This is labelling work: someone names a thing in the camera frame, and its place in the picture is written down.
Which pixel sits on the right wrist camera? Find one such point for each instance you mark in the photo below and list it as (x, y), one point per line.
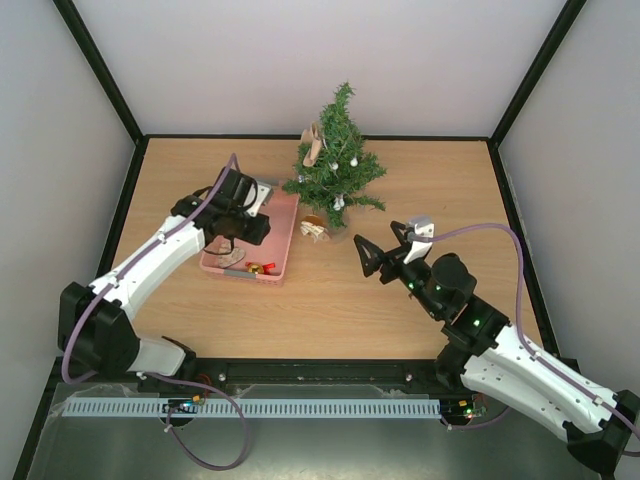
(416, 235)

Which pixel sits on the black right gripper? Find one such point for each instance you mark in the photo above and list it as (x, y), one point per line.
(391, 259)

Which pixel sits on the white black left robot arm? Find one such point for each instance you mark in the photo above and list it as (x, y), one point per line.
(96, 321)

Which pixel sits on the wooden heart ornament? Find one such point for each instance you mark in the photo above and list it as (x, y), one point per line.
(227, 256)

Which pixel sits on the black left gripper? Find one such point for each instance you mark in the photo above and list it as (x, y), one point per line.
(259, 234)

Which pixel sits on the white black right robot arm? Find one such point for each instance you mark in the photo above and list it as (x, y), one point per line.
(487, 353)

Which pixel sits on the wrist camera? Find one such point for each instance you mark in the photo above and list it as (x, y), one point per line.
(416, 235)
(259, 194)

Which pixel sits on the small green christmas tree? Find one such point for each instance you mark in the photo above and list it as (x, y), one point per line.
(344, 168)

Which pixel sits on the beige fabric bow ornament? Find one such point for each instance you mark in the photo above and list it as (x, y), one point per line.
(312, 137)

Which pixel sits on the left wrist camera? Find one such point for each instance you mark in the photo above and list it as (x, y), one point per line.
(259, 194)

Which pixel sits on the gold bell with red ribbon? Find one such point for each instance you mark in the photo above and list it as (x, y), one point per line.
(259, 269)

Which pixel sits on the pink perforated plastic basket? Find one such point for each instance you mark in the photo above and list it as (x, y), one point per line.
(282, 212)

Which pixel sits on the light blue slotted cable duct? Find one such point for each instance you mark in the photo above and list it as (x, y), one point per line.
(96, 407)

